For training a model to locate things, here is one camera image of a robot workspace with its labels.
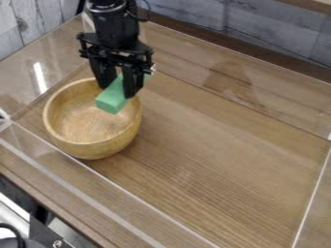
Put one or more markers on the clear acrylic enclosure wall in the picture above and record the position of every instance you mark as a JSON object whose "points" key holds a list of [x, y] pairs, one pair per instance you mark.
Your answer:
{"points": [[229, 169]]}

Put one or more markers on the black metal bracket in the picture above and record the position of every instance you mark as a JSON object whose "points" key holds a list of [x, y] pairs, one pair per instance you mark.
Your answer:
{"points": [[42, 234]]}

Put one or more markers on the green rectangular block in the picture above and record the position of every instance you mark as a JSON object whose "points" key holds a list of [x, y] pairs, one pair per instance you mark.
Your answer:
{"points": [[111, 100]]}

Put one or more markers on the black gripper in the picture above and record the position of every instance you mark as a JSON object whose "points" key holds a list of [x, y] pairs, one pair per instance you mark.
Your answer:
{"points": [[113, 46]]}

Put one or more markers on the wooden bowl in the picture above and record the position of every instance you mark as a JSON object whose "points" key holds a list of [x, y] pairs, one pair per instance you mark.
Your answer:
{"points": [[83, 130]]}

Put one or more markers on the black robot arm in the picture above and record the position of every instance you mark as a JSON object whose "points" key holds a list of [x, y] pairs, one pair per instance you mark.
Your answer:
{"points": [[110, 5]]}

